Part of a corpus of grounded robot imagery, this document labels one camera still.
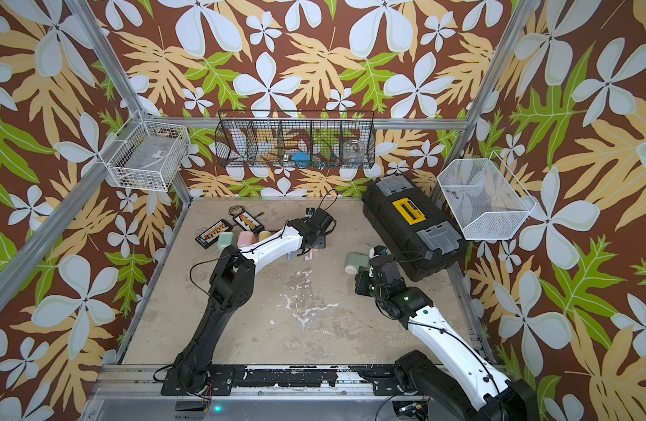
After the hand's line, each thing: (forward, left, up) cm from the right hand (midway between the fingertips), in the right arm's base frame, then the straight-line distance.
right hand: (354, 276), depth 81 cm
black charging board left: (+24, +55, -11) cm, 61 cm away
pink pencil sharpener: (+14, +15, -12) cm, 24 cm away
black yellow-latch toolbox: (+17, -21, +4) cm, 27 cm away
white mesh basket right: (+20, -43, +13) cm, 49 cm away
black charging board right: (+32, +42, -12) cm, 54 cm away
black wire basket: (+49, +17, +18) cm, 55 cm away
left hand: (+21, +12, -8) cm, 26 cm away
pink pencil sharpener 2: (+19, +39, -6) cm, 44 cm away
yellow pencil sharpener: (+21, +33, -6) cm, 40 cm away
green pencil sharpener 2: (+19, +47, -6) cm, 51 cm away
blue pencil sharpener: (-1, +19, +13) cm, 23 cm away
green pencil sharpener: (+11, -1, -9) cm, 14 cm away
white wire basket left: (+33, +67, +21) cm, 78 cm away
